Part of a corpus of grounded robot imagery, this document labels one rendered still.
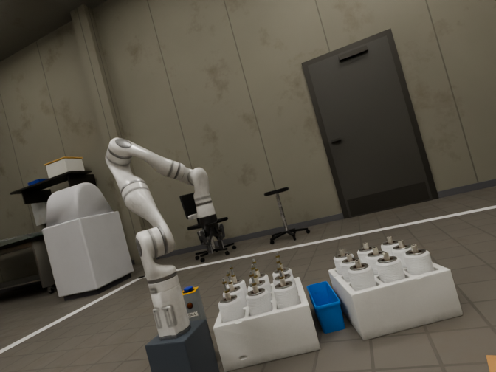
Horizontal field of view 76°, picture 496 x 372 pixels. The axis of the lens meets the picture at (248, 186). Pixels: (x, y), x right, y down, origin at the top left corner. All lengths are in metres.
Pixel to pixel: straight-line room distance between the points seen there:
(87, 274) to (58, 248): 0.48
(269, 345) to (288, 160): 3.37
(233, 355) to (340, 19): 4.21
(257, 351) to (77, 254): 3.05
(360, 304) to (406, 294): 0.18
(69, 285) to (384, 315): 3.58
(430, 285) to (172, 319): 0.96
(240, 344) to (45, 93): 6.27
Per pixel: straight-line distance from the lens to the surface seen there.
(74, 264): 4.18
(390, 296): 1.39
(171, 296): 1.03
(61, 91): 6.77
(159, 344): 1.07
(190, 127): 5.05
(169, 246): 1.02
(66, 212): 4.23
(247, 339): 1.38
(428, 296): 1.45
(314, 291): 1.74
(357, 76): 4.49
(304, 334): 1.37
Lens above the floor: 0.66
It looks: 1 degrees up
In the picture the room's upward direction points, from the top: 15 degrees counter-clockwise
